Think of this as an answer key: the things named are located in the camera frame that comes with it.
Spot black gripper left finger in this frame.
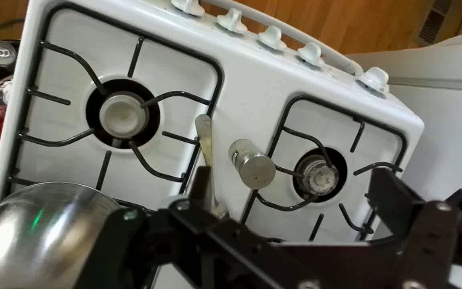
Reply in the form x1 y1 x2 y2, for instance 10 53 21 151
80 167 295 289

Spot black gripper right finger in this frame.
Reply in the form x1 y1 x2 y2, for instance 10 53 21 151
294 169 462 289

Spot small steel spice jar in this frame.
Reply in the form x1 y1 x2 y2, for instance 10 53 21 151
228 139 276 190

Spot white gas stove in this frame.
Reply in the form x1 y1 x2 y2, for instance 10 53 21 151
0 0 427 289

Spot right black burner grate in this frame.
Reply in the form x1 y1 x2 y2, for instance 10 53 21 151
241 95 406 245

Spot black burner grate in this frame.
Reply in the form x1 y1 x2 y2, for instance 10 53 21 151
8 2 223 208
241 95 406 245

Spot stainless steel kettle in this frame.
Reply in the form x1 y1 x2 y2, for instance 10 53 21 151
0 184 135 289

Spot left black burner grate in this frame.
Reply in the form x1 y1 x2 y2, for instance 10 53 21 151
8 2 223 208

